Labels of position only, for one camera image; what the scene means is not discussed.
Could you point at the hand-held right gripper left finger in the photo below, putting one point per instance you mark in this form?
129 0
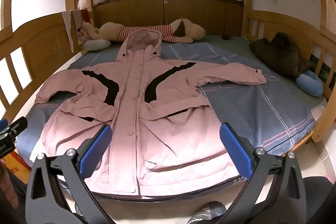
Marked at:
95 151

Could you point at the grey neck pillow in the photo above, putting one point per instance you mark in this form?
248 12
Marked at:
95 44

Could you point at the small white plush toy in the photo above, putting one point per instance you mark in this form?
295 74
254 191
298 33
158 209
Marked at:
83 29

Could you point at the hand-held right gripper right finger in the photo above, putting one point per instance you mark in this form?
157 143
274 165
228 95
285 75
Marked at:
235 151

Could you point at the red cardboard box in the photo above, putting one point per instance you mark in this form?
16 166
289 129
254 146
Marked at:
17 167

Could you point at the white hanging towel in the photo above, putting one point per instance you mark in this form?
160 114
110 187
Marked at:
69 27

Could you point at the pink hooded jacket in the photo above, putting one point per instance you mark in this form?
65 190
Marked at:
141 113

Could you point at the grey shiny shoe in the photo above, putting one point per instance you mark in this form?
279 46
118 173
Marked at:
210 212

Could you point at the person's dark pants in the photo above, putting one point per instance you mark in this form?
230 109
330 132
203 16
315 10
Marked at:
319 200

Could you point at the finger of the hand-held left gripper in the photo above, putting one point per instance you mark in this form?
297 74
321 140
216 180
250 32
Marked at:
18 125

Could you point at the large plush dog striped shirt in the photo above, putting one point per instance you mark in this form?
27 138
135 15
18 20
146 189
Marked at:
190 29

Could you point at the blue neck pillow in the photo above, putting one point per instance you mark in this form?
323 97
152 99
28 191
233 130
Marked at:
311 83

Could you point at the dark bottle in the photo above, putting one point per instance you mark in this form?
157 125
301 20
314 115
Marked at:
225 33

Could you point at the wooden bunk bed frame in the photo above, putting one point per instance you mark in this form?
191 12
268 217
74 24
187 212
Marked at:
42 37

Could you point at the dark brown jacket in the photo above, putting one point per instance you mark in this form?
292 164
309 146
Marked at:
279 56

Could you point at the red hanging cloth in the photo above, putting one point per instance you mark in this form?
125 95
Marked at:
85 16

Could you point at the plaid blue bed sheet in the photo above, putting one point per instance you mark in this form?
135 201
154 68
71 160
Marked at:
244 98

